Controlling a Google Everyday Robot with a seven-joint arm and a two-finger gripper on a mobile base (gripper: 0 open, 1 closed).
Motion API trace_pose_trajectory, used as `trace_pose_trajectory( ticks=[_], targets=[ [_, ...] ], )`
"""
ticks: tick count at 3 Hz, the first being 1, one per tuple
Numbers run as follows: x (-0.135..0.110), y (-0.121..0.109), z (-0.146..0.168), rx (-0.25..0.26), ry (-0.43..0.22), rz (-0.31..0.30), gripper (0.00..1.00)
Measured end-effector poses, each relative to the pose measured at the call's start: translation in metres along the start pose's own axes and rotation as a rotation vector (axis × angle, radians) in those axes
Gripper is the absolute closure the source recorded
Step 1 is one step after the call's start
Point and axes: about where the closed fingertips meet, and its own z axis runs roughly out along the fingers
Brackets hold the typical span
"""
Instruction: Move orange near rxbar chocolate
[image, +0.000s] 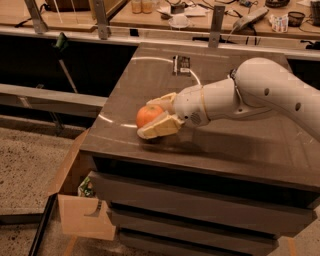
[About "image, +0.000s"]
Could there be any rxbar chocolate wrapper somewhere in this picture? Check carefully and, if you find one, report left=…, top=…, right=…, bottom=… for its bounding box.
left=173, top=55, right=191, bottom=76

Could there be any open cardboard box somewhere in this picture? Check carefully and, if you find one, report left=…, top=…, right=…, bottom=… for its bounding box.
left=48, top=130, right=116, bottom=241

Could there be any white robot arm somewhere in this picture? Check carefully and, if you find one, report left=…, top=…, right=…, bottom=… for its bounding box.
left=137, top=57, right=320, bottom=140

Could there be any glass jar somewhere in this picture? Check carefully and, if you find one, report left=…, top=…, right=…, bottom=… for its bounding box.
left=142, top=0, right=153, bottom=14
left=131, top=0, right=142, bottom=14

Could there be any metal bracket post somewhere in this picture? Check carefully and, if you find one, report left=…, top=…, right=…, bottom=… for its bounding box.
left=24, top=0, right=48, bottom=34
left=208, top=5, right=225, bottom=48
left=93, top=0, right=110, bottom=40

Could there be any grey handheld device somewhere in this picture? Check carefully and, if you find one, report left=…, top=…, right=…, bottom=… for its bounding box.
left=232, top=7, right=269, bottom=32

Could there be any orange fruit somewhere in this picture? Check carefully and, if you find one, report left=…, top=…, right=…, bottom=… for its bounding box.
left=136, top=104, right=163, bottom=128

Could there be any black mesh cup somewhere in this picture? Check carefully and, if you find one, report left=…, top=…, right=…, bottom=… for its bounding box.
left=288, top=11, right=305, bottom=27

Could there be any green handled tool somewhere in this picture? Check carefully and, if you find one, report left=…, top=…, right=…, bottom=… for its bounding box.
left=52, top=32, right=79, bottom=95

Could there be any green packet in box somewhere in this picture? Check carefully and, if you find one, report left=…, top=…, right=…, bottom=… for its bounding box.
left=77, top=177, right=95, bottom=198

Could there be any white bowl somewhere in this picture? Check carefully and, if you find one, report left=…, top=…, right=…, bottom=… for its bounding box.
left=169, top=15, right=190, bottom=29

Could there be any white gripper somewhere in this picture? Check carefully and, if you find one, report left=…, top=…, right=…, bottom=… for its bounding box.
left=137, top=85, right=209, bottom=139

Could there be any grey drawer cabinet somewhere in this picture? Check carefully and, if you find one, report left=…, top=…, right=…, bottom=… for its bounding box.
left=81, top=44, right=320, bottom=256

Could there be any colourful small carton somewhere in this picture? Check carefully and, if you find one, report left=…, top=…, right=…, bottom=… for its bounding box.
left=269, top=14, right=288, bottom=33

